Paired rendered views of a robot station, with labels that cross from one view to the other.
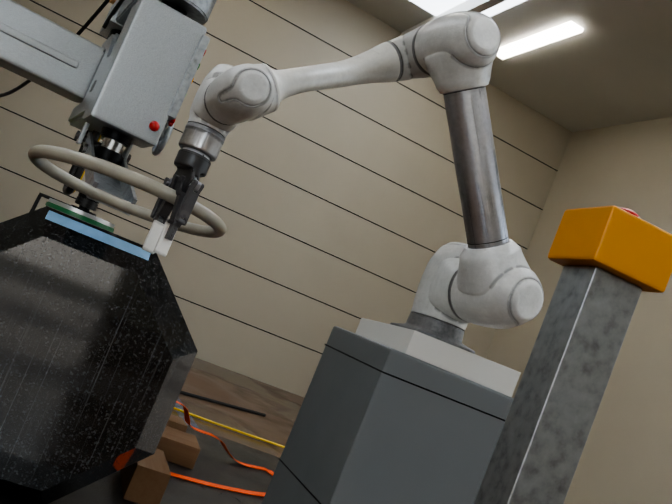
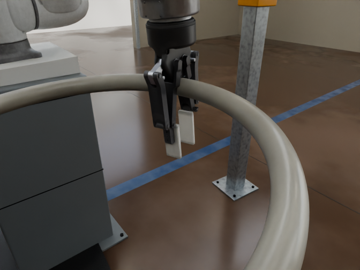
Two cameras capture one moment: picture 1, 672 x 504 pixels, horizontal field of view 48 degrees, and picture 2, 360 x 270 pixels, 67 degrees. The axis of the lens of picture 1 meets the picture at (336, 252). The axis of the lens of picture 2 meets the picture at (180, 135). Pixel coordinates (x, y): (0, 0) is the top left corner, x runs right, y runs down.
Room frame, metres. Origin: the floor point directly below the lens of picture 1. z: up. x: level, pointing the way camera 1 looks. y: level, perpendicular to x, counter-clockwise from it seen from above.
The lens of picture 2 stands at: (1.79, 0.79, 1.07)
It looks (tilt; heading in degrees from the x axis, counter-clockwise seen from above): 28 degrees down; 251
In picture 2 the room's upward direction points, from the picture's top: straight up
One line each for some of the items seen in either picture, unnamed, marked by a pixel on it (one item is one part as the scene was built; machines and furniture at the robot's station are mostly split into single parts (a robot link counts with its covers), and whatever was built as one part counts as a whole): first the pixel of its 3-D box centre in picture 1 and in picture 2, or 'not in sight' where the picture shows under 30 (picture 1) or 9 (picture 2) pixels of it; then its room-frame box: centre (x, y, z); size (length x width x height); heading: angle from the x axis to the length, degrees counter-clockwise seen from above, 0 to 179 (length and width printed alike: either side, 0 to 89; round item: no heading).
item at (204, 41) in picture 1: (186, 77); not in sight; (2.40, 0.66, 1.35); 0.08 x 0.03 x 0.28; 25
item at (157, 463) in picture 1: (144, 473); not in sight; (2.74, 0.32, 0.07); 0.30 x 0.12 x 0.12; 17
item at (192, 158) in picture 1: (187, 173); (172, 49); (1.66, 0.37, 0.98); 0.08 x 0.07 x 0.09; 41
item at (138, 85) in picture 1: (137, 80); not in sight; (2.49, 0.82, 1.30); 0.36 x 0.22 x 0.45; 25
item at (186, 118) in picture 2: (165, 239); (186, 127); (1.63, 0.35, 0.83); 0.03 x 0.01 x 0.07; 131
